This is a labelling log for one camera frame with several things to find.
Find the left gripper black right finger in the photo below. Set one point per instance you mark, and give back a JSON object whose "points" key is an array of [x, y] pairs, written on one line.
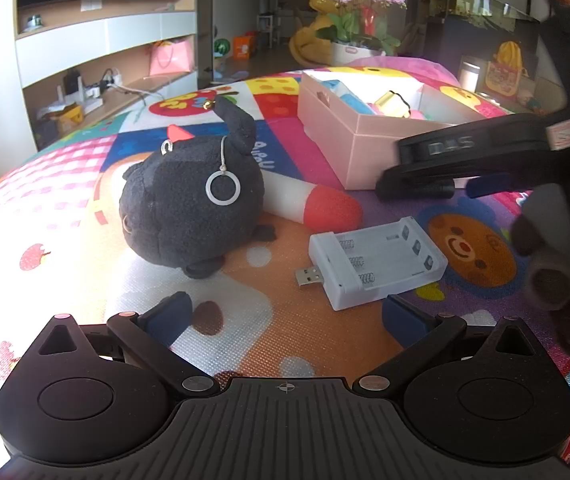
{"points": [[444, 354]]}

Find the yellow black toy figure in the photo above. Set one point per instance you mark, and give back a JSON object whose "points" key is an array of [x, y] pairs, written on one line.
{"points": [[392, 104]]}

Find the blue tissue packet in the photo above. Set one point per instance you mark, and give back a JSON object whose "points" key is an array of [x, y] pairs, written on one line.
{"points": [[338, 88]]}

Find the white usb battery charger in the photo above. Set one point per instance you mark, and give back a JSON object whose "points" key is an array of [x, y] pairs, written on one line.
{"points": [[366, 265]]}

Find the pink blanket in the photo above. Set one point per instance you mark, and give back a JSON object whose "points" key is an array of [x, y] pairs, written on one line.
{"points": [[410, 65]]}

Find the pink orchid flower pot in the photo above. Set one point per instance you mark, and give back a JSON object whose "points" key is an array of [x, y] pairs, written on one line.
{"points": [[358, 29]]}

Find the yellow giant plush bear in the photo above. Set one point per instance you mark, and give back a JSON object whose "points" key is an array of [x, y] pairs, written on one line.
{"points": [[308, 49]]}

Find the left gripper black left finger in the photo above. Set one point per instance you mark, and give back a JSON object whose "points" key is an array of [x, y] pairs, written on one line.
{"points": [[129, 354]]}

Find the orange box on floor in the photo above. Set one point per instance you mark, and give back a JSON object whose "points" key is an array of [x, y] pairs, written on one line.
{"points": [[244, 47]]}

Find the black plush cat toy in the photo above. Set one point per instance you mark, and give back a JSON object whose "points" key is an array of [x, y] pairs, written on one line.
{"points": [[191, 202]]}

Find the yellow cartoon bag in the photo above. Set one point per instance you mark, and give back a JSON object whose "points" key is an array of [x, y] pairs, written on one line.
{"points": [[504, 72]]}

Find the white wifi router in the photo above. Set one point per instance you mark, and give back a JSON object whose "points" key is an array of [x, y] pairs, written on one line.
{"points": [[88, 98]]}

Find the beige sofa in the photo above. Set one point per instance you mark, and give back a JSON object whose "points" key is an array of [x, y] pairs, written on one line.
{"points": [[539, 96]]}

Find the colourful cartoon play mat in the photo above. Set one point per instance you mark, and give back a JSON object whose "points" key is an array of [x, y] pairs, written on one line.
{"points": [[62, 250]]}

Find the white thermos cup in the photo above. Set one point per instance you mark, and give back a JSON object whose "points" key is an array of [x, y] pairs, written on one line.
{"points": [[471, 72]]}

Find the pink gift bag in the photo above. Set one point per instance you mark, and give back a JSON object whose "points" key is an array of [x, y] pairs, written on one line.
{"points": [[171, 57]]}

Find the white wooden tv cabinet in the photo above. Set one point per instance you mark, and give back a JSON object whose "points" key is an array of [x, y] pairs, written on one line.
{"points": [[70, 37]]}

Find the pink cardboard box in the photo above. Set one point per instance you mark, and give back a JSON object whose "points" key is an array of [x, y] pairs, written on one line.
{"points": [[358, 147]]}

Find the red white plush rocket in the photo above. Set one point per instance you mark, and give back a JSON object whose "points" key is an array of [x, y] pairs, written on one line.
{"points": [[316, 206]]}

